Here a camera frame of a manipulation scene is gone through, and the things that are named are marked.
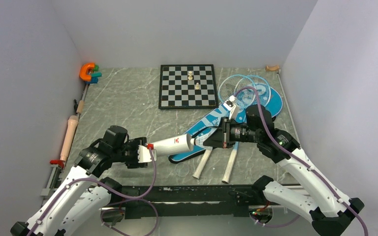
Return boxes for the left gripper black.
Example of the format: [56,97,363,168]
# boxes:
[112,137,148,168]

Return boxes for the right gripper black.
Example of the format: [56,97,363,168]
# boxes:
[203,117,261,148]

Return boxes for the white feather shuttlecock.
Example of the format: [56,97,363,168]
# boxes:
[190,135,207,148]

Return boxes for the blue racket bag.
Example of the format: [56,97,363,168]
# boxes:
[168,88,283,164]

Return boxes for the white shuttlecock tube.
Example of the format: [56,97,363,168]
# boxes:
[147,134,194,156]

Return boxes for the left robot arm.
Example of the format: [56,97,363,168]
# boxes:
[10,125,157,236]

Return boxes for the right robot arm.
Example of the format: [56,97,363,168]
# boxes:
[196,105,368,236]

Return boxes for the black white chessboard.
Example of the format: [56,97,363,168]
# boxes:
[158,64,219,110]

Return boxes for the teal green toy blocks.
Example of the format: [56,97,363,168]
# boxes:
[89,64,102,84]

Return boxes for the orange C-shaped toy block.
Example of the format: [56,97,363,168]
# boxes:
[79,62,95,82]

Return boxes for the small wooden arch block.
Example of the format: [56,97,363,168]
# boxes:
[265,65,280,72]

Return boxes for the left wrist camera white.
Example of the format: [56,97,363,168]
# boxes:
[138,145,157,163]

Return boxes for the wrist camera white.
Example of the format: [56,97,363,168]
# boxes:
[224,95,240,120]
[138,145,157,163]

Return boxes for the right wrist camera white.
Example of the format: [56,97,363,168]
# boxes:
[224,95,240,120]

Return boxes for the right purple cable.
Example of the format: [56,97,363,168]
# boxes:
[234,87,369,236]

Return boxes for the purple cable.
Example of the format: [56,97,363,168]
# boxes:
[26,147,159,236]
[234,87,369,236]

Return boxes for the beige cylinder handle tool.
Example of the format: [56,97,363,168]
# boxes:
[60,100,84,163]

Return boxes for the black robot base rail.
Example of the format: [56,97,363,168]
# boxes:
[89,184,302,219]

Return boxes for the aluminium frame rail left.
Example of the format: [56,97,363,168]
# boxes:
[40,164,62,198]

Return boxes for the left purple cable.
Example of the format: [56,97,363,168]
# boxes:
[26,147,159,236]

